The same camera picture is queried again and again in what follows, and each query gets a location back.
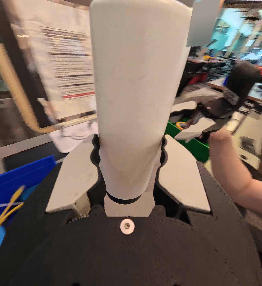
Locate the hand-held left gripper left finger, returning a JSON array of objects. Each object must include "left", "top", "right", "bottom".
[{"left": 46, "top": 134, "right": 106, "bottom": 214}]

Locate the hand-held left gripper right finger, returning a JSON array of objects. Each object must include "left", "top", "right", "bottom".
[{"left": 156, "top": 135, "right": 211, "bottom": 213}]

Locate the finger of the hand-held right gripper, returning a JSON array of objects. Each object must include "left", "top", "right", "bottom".
[
  {"left": 182, "top": 88, "right": 224, "bottom": 101},
  {"left": 174, "top": 118, "right": 221, "bottom": 143}
]

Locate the green plastic bin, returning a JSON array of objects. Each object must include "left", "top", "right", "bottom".
[{"left": 168, "top": 121, "right": 211, "bottom": 163}]

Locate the blue plastic bin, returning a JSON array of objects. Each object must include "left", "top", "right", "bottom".
[{"left": 0, "top": 155, "right": 57, "bottom": 286}]

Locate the white bottle with black cap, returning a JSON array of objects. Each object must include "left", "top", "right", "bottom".
[{"left": 89, "top": 0, "right": 193, "bottom": 204}]

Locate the person's right forearm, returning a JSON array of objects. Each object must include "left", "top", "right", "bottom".
[{"left": 209, "top": 140, "right": 262, "bottom": 211}]

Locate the person's right hand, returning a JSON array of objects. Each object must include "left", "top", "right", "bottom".
[{"left": 209, "top": 128, "right": 233, "bottom": 146}]

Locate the white rounded object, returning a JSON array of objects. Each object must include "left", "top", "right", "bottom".
[{"left": 170, "top": 100, "right": 198, "bottom": 118}]

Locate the clear acrylic sign holder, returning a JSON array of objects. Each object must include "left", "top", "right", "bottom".
[{"left": 10, "top": 0, "right": 99, "bottom": 154}]

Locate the yellow cable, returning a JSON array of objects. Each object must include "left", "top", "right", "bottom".
[{"left": 0, "top": 185, "right": 25, "bottom": 231}]

